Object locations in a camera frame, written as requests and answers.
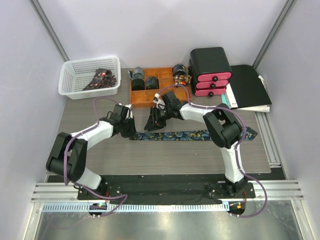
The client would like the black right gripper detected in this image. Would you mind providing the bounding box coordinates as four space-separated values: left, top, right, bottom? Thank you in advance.
144 106 172 133

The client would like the blue snail pattern tie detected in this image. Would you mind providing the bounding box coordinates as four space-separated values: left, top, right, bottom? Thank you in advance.
129 126 259 142

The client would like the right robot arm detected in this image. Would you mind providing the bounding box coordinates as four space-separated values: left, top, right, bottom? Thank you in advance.
144 91 248 198

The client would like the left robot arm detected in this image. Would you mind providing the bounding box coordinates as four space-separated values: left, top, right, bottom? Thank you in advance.
46 104 136 200

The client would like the orange wooden divider tray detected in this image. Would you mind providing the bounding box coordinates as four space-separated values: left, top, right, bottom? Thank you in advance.
129 67 192 109

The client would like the dark blue rolled tie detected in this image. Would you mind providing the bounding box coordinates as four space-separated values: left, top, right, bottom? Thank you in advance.
145 76 160 90

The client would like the black rolled tie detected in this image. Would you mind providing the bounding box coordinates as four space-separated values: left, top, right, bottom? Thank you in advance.
131 78 145 91

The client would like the orange floral rolled tie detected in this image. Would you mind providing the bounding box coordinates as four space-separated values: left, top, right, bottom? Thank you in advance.
173 74 192 87

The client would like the grey rolled tie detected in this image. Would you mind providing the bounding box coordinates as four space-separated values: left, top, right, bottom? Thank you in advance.
128 66 145 80

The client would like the blue floral rolled tie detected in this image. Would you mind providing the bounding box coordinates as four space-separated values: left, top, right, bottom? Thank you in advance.
172 63 187 77

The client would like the dark red dotted tie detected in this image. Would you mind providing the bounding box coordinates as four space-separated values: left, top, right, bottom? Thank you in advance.
83 68 118 91

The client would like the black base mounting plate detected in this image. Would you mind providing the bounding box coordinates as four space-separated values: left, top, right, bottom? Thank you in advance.
76 174 256 205

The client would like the teal round pad packet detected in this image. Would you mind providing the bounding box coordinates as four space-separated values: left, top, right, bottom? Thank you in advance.
221 93 231 108

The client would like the black pink drawer unit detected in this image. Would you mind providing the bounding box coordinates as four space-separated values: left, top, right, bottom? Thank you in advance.
188 47 232 97

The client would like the white plastic basket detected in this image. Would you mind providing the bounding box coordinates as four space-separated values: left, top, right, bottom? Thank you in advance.
58 55 122 100

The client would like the white paper box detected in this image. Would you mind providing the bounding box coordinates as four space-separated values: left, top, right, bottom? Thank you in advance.
225 83 238 109

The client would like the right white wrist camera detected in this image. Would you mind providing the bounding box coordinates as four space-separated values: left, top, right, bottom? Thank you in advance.
153 93 166 110

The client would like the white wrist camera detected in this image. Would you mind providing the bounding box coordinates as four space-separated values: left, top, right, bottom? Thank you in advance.
153 93 166 110
124 104 134 122

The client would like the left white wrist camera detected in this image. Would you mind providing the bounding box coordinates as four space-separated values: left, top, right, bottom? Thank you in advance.
124 104 134 122

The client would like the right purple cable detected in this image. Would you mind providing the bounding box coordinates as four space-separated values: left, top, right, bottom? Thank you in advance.
154 84 268 219

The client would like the purple cable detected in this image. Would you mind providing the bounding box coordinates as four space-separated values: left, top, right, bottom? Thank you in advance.
154 84 268 219
63 96 129 217

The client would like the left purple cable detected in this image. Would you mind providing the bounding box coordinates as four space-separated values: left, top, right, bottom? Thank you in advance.
63 96 129 217

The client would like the white slotted cable duct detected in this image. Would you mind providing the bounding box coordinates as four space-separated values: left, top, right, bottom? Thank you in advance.
42 201 230 213

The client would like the aluminium frame rail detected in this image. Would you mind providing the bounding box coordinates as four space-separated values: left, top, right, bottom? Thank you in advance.
31 180 304 205

